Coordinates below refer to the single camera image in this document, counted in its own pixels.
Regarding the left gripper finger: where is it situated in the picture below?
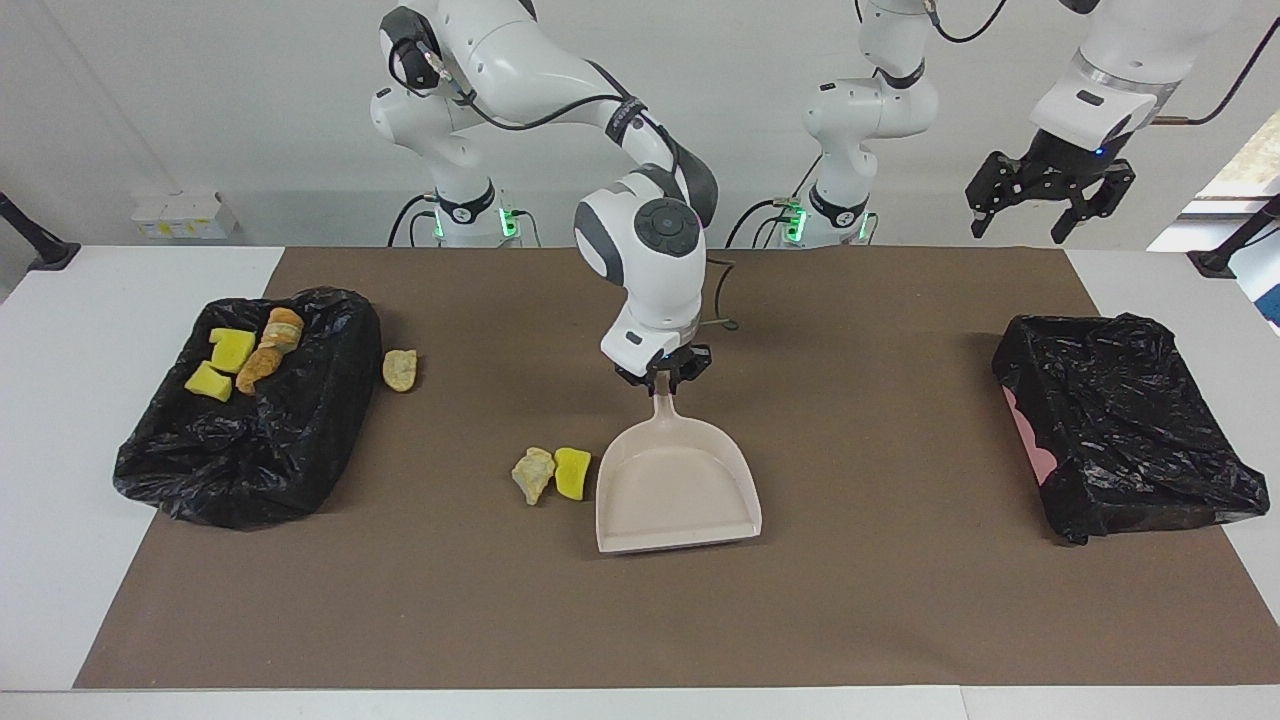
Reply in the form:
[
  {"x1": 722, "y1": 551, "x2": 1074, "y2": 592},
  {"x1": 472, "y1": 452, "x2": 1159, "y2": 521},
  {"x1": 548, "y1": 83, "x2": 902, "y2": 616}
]
[
  {"x1": 966, "y1": 152, "x2": 1041, "y2": 239},
  {"x1": 1050, "y1": 162, "x2": 1136, "y2": 245}
]

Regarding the beige plastic dustpan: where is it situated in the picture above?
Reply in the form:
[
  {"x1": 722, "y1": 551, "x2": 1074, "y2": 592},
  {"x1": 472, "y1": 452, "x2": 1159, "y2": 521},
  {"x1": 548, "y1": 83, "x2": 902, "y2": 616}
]
[{"x1": 595, "y1": 372, "x2": 763, "y2": 554}]

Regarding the brown sponge lump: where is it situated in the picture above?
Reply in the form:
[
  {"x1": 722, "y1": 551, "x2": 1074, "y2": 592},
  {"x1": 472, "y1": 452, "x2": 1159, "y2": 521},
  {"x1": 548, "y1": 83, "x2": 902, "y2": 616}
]
[{"x1": 236, "y1": 345, "x2": 286, "y2": 395}]

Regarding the curved yellow sponge piece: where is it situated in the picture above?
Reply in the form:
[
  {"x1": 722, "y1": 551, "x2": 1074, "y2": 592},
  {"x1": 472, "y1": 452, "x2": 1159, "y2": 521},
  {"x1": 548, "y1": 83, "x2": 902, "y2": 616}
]
[{"x1": 209, "y1": 328, "x2": 257, "y2": 375}]

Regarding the yellow sponge piece green-backed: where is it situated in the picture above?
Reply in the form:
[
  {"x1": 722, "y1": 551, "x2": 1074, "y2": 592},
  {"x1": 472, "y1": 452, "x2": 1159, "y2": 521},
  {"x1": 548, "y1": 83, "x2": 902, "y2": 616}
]
[{"x1": 185, "y1": 361, "x2": 234, "y2": 403}]

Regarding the black trash bag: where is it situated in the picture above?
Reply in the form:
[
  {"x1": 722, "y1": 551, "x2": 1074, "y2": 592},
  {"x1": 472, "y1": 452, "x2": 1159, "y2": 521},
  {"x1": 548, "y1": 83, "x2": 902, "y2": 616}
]
[
  {"x1": 990, "y1": 313, "x2": 1271, "y2": 546},
  {"x1": 113, "y1": 286, "x2": 384, "y2": 530}
]

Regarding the pink bin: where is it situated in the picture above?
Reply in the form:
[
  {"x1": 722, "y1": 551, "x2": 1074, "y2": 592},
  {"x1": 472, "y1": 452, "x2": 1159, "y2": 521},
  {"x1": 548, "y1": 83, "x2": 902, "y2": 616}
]
[{"x1": 1003, "y1": 385, "x2": 1059, "y2": 483}]

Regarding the black stand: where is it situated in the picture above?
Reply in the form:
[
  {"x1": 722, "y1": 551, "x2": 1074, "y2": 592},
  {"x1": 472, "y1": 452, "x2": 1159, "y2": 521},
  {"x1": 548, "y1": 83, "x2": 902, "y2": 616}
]
[
  {"x1": 0, "y1": 192, "x2": 81, "y2": 271},
  {"x1": 1188, "y1": 195, "x2": 1280, "y2": 279}
]

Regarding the sunlit window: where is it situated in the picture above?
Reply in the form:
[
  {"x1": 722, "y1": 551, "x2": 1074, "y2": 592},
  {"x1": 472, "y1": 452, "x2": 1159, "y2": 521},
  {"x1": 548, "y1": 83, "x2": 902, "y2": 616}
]
[{"x1": 1195, "y1": 110, "x2": 1280, "y2": 201}]

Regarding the brown table mat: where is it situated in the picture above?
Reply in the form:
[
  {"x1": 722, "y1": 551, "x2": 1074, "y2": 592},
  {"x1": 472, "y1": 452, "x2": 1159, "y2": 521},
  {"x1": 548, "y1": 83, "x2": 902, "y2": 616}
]
[{"x1": 75, "y1": 247, "x2": 1280, "y2": 689}]

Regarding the white power box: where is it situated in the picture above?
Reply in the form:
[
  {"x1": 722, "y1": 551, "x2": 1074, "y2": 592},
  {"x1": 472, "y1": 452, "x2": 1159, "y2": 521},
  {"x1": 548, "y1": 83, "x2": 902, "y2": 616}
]
[{"x1": 130, "y1": 190, "x2": 239, "y2": 241}]

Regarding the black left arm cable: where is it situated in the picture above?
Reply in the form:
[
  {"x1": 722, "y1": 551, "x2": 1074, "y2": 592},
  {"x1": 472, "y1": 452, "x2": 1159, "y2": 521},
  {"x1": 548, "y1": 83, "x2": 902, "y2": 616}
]
[{"x1": 855, "y1": 0, "x2": 1280, "y2": 126}]

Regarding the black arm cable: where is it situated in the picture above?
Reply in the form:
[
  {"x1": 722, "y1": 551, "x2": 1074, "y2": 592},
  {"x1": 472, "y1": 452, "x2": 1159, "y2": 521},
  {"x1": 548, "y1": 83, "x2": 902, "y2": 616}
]
[
  {"x1": 855, "y1": 0, "x2": 1280, "y2": 126},
  {"x1": 385, "y1": 10, "x2": 741, "y2": 331}
]

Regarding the black base cable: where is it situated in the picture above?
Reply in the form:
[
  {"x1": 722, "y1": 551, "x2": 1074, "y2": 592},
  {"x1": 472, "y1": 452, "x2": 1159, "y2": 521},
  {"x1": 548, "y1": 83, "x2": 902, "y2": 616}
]
[
  {"x1": 725, "y1": 197, "x2": 801, "y2": 249},
  {"x1": 388, "y1": 193, "x2": 441, "y2": 248}
]

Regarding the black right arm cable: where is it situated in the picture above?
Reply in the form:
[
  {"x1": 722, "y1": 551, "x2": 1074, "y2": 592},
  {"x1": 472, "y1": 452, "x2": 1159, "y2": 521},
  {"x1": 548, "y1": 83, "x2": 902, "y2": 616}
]
[{"x1": 385, "y1": 10, "x2": 741, "y2": 331}]

